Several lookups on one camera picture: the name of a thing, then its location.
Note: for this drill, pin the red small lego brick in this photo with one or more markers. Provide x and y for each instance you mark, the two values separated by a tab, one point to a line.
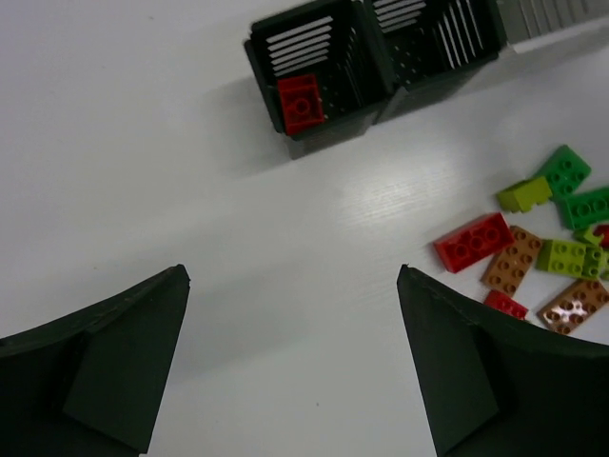
505	304

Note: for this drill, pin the black slotted container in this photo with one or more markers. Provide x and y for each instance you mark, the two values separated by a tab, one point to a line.
333	40
430	49

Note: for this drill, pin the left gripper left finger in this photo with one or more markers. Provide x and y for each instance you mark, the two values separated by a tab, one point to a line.
91	383

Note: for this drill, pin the brown lego brick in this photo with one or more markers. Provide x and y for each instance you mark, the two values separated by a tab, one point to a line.
508	268
573	306

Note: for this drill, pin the green lego brick top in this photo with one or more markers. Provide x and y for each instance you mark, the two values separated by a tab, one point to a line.
564	171

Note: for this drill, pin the brown lego brick lower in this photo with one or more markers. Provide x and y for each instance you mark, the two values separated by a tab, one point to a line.
573	306

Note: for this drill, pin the green 2x3 lego brick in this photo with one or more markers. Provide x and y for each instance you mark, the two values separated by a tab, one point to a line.
582	210

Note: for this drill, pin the lime small lego brick top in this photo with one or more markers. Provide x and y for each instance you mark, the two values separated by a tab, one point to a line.
522	196

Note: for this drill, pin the red 2x3 lego brick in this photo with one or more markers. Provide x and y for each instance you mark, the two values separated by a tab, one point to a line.
465	246

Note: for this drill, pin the brown lego brick upper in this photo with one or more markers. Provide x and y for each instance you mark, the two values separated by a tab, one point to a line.
508	268

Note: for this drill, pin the lime lego brick centre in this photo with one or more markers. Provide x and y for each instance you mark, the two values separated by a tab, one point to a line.
572	259

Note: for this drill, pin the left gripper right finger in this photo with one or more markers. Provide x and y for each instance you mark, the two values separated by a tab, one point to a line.
493	385

